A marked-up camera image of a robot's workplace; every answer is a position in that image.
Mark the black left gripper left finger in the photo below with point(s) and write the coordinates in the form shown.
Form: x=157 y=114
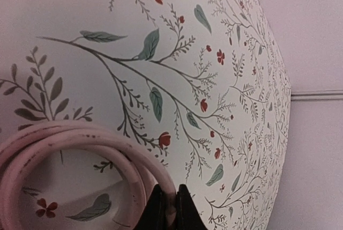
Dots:
x=152 y=217

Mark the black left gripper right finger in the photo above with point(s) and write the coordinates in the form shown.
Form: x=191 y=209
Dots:
x=187 y=216

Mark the floral patterned table mat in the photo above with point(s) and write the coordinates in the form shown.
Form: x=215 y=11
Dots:
x=103 y=99

